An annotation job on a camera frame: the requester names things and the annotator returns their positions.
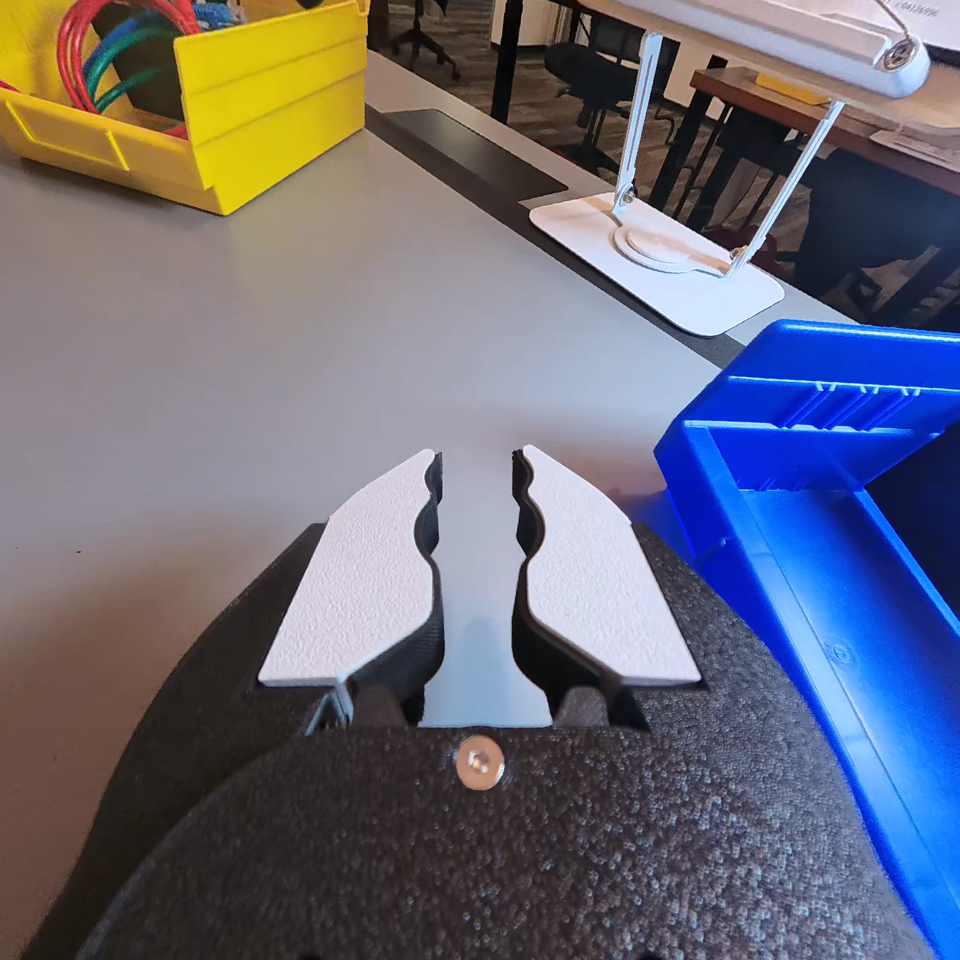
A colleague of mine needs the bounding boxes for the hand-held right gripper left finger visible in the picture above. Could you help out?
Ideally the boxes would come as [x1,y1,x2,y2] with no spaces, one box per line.
[257,447,449,736]

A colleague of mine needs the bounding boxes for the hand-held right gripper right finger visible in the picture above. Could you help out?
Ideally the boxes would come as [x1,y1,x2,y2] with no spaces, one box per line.
[511,444,704,699]

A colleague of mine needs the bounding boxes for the blue plastic bin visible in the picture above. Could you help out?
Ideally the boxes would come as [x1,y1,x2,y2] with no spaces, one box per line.
[628,318,960,960]

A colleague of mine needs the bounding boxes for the white desk lamp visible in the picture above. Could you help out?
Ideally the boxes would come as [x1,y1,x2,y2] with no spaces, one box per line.
[528,0,933,337]

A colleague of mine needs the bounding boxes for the yellow plastic bin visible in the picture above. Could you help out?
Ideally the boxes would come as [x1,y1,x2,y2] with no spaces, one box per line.
[0,0,370,217]

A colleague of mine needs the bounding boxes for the black office chair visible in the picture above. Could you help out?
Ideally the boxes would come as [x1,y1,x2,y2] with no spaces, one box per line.
[390,0,462,82]
[543,15,685,175]

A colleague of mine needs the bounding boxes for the wooden table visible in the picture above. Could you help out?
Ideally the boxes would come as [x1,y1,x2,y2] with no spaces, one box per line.
[652,66,960,331]

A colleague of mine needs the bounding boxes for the yellow pad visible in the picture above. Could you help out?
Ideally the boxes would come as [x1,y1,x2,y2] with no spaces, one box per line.
[756,71,831,108]

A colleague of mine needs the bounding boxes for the black desk cable cover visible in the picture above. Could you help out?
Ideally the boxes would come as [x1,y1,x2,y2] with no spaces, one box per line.
[367,108,569,205]

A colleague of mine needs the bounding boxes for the green cable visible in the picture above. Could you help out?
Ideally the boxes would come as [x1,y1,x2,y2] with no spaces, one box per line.
[81,54,165,115]

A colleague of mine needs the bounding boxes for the blue cable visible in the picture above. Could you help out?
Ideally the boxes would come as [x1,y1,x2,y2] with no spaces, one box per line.
[84,0,250,78]

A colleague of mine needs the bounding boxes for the coiled coloured cables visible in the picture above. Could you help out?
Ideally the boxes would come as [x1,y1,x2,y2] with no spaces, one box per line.
[0,0,205,142]

